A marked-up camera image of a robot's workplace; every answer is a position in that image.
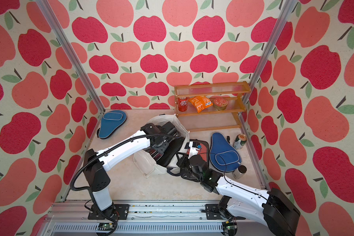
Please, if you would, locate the red lidded round tin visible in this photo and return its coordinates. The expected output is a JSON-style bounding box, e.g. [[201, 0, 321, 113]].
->
[[213, 97, 228, 111]]

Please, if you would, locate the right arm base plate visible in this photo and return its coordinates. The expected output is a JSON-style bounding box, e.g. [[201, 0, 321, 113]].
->
[[201, 204, 246, 221]]

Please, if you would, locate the blue paddle case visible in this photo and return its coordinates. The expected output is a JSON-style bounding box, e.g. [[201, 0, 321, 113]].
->
[[209, 132, 242, 173], [96, 110, 127, 139]]

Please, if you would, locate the wooden two-tier shelf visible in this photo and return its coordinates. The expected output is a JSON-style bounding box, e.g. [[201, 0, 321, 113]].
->
[[174, 82, 251, 132]]

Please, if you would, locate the small black-capped jar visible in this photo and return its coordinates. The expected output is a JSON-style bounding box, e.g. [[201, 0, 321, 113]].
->
[[232, 165, 247, 180]]

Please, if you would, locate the maroon paddle case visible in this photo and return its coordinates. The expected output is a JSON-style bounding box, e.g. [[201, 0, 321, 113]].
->
[[151, 151, 170, 166]]

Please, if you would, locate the red soda can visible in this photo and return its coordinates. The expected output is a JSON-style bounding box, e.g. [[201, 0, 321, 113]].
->
[[177, 97, 188, 112]]

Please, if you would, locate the white canvas tote bag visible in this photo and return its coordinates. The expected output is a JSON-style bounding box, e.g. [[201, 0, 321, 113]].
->
[[133, 115, 190, 179]]

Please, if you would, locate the aluminium front rail frame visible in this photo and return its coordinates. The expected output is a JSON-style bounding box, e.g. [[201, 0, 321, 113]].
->
[[35, 200, 273, 236]]

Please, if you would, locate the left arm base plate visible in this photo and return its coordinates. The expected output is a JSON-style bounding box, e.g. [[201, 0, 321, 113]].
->
[[88, 204, 129, 220]]

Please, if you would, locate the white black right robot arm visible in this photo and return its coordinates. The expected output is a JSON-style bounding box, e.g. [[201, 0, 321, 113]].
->
[[177, 152, 301, 236]]

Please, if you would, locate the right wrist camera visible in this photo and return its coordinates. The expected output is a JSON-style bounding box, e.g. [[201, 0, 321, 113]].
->
[[188, 141, 202, 158]]

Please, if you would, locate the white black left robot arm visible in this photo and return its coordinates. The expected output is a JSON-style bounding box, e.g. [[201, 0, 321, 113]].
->
[[70, 122, 185, 223]]

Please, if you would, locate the orange snack bag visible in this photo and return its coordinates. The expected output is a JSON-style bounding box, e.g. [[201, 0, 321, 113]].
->
[[188, 95, 213, 113]]

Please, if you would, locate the green label drink can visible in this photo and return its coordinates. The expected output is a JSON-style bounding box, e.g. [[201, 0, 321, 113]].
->
[[233, 134, 247, 149]]

